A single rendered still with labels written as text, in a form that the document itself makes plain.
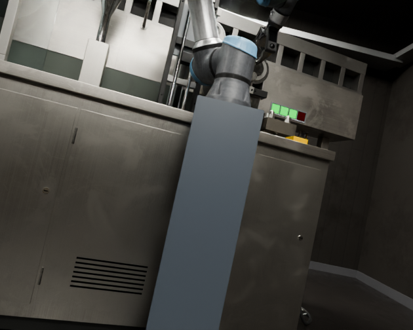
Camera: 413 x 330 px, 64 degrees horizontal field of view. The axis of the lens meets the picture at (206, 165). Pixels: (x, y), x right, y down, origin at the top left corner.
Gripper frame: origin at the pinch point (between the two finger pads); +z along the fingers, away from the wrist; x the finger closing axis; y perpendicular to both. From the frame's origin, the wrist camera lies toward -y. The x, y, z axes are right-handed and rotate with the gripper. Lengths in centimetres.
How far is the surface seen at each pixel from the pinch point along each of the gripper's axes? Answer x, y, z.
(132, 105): 51, -46, 6
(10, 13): 96, -27, -2
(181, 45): 36.6, -10.5, -2.1
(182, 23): 38.1, -1.2, -6.8
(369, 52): -173, 173, 38
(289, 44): -33, 49, 7
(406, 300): -207, -44, 137
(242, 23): -1, 51, 6
